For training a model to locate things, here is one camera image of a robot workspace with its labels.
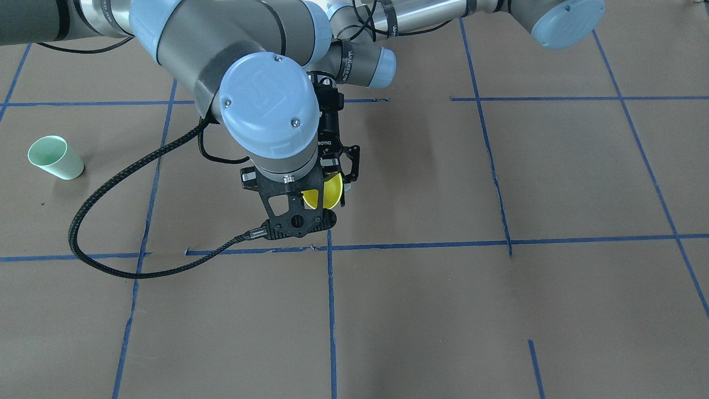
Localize green plastic cup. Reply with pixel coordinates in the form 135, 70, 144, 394
27, 135, 85, 180

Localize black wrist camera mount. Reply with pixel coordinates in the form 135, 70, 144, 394
240, 163, 337, 241

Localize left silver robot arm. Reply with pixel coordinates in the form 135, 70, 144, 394
326, 1, 605, 49

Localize yellow plastic cup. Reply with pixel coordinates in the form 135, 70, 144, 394
302, 172, 345, 209

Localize black braided camera cable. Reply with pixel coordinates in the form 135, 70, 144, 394
68, 119, 272, 279

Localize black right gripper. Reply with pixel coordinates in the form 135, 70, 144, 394
307, 71, 361, 207

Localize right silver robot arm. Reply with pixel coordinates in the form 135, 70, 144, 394
2, 1, 397, 209

